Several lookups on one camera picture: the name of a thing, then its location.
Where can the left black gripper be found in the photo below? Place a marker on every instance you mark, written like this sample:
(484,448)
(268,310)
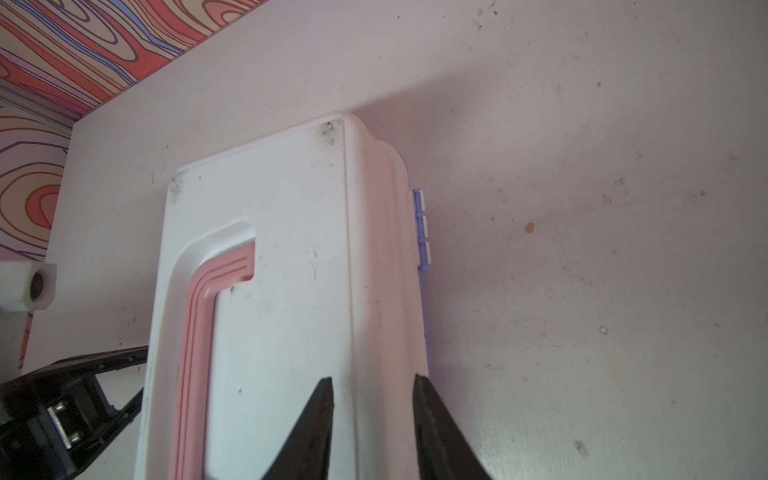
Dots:
(52,439)

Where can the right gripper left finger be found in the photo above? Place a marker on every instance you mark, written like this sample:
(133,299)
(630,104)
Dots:
(305,455)

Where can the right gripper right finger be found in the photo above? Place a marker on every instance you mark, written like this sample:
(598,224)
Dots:
(442,450)

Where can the white blue plastic tool box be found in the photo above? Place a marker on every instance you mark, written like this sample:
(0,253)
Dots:
(284,261)

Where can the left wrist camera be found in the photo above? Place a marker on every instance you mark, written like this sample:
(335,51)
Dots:
(27,286)

